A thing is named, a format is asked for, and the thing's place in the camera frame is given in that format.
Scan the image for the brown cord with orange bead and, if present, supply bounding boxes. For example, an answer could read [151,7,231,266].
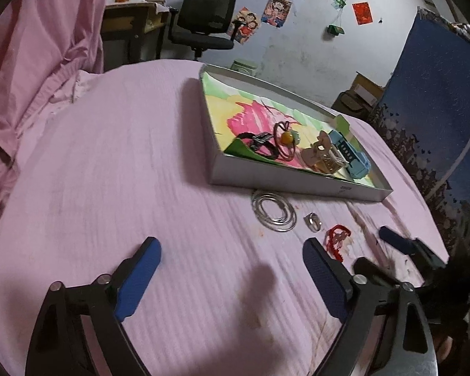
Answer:
[273,121,300,162]

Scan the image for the colourful painted paper lining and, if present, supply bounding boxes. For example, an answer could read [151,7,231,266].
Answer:
[203,72,377,189]

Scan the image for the light blue watch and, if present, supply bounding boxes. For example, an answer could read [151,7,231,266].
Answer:
[329,130,373,181]

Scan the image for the dark cardboard box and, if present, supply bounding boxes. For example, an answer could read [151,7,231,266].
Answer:
[331,91,371,120]

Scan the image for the green bin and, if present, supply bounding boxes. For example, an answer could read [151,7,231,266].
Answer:
[231,59,258,75]

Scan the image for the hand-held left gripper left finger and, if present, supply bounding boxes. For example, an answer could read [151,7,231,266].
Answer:
[24,237,162,376]

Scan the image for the pink floral bedspread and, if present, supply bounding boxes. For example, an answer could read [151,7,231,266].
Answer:
[0,60,451,376]

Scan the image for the wooden desk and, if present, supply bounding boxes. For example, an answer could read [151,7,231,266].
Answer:
[101,2,169,73]

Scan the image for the cartoon couple wall poster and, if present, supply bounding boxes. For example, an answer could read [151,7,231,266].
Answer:
[227,7,261,46]

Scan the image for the cartoon boy wall poster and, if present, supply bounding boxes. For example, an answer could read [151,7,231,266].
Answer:
[261,0,293,28]

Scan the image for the silver bangles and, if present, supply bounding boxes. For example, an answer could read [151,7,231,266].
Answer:
[251,190,298,232]

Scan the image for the black braided hair tie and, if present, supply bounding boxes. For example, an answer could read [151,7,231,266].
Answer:
[235,132,281,161]

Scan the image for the person's right hand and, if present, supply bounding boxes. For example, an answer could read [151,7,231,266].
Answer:
[433,334,455,363]

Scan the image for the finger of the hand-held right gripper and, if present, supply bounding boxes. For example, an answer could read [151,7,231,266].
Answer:
[353,257,401,286]
[379,226,416,256]

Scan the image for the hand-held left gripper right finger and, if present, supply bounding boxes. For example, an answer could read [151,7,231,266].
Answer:
[302,238,439,376]

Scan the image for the shallow grey cardboard box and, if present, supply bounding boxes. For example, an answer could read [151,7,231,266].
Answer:
[199,64,394,203]

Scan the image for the pink curtain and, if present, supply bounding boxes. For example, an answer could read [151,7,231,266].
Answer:
[0,0,112,239]

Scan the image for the black office chair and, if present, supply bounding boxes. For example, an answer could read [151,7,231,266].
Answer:
[168,0,238,62]

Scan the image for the red paper wall decoration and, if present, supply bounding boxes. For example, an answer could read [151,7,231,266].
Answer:
[352,2,373,26]

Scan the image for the silver ring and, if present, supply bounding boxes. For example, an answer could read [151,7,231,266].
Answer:
[303,212,322,231]

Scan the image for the beige claw hair clip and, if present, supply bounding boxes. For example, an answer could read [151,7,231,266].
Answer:
[301,130,347,174]

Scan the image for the blue fabric wardrobe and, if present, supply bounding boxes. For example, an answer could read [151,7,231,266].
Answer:
[370,7,470,221]

